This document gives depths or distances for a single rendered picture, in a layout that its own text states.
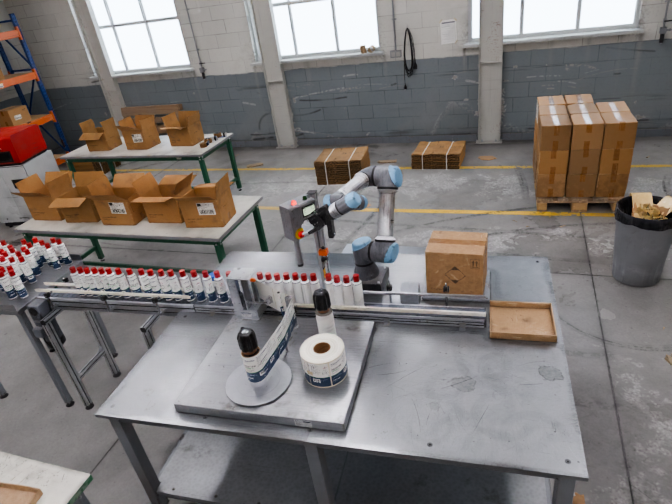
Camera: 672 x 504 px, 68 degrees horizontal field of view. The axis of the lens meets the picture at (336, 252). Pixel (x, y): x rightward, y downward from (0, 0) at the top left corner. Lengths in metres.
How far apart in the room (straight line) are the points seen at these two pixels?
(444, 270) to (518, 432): 0.95
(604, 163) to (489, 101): 2.51
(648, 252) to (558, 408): 2.33
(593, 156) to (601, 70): 2.28
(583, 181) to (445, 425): 3.84
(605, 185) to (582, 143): 0.50
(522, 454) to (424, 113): 6.22
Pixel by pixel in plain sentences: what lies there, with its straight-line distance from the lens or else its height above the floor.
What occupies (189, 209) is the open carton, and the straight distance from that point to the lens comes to 4.23.
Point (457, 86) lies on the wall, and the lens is 7.62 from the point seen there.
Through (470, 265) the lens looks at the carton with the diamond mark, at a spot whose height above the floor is 1.05.
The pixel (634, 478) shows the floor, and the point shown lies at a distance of 3.24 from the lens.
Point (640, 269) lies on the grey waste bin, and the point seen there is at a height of 0.17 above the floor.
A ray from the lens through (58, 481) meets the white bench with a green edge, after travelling 2.56.
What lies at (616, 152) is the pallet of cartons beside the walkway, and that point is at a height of 0.61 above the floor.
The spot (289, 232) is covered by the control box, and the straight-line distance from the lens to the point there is 2.60.
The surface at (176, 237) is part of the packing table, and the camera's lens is 4.23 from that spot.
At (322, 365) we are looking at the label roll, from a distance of 2.22.
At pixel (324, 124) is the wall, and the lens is 8.23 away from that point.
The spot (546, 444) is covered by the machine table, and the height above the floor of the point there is 0.83.
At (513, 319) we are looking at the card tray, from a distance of 2.71.
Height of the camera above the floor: 2.49
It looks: 30 degrees down
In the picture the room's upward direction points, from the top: 9 degrees counter-clockwise
